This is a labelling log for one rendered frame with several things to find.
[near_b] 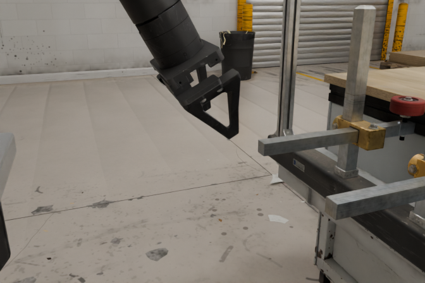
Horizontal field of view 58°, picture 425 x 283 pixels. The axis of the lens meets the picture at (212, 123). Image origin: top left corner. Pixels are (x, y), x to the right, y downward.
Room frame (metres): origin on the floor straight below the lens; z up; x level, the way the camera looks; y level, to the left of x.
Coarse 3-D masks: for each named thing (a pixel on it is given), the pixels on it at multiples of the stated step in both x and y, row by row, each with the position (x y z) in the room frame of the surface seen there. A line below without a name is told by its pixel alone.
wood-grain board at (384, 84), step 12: (372, 72) 1.36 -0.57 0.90; (384, 72) 1.36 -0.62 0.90; (396, 72) 1.36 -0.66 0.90; (408, 72) 1.36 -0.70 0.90; (420, 72) 1.36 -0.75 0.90; (336, 84) 1.26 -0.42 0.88; (372, 84) 1.15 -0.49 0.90; (384, 84) 1.15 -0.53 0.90; (396, 84) 1.15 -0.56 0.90; (408, 84) 1.15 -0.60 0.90; (420, 84) 1.15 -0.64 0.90; (372, 96) 1.10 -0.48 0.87; (384, 96) 1.06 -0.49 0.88; (420, 96) 0.99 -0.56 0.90
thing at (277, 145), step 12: (312, 132) 0.85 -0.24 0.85; (324, 132) 0.85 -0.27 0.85; (336, 132) 0.85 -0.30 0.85; (348, 132) 0.86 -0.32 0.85; (396, 132) 0.91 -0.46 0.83; (408, 132) 0.92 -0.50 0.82; (264, 144) 0.78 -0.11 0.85; (276, 144) 0.79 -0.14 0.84; (288, 144) 0.80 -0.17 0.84; (300, 144) 0.81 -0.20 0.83; (312, 144) 0.82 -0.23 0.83; (324, 144) 0.83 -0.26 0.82; (336, 144) 0.84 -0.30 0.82
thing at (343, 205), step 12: (408, 180) 0.63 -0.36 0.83; (420, 180) 0.63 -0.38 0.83; (348, 192) 0.58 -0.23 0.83; (360, 192) 0.58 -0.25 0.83; (372, 192) 0.58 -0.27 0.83; (384, 192) 0.58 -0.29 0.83; (396, 192) 0.59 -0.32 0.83; (408, 192) 0.60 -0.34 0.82; (420, 192) 0.61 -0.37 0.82; (336, 204) 0.54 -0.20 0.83; (348, 204) 0.55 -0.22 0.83; (360, 204) 0.56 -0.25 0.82; (372, 204) 0.57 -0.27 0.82; (384, 204) 0.58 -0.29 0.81; (396, 204) 0.59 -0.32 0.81; (336, 216) 0.54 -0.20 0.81; (348, 216) 0.55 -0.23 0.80
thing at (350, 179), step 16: (288, 160) 1.12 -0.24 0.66; (304, 160) 1.04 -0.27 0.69; (320, 160) 1.02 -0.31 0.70; (304, 176) 1.03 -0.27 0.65; (320, 176) 0.96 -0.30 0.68; (336, 176) 0.92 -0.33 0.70; (352, 176) 0.91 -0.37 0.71; (320, 192) 0.96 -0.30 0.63; (336, 192) 0.89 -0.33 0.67; (400, 208) 0.75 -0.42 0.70; (368, 224) 0.78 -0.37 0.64; (384, 224) 0.74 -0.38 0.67; (400, 224) 0.70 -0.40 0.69; (416, 224) 0.69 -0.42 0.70; (384, 240) 0.73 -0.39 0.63; (400, 240) 0.69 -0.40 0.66; (416, 240) 0.66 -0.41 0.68; (416, 256) 0.65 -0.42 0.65
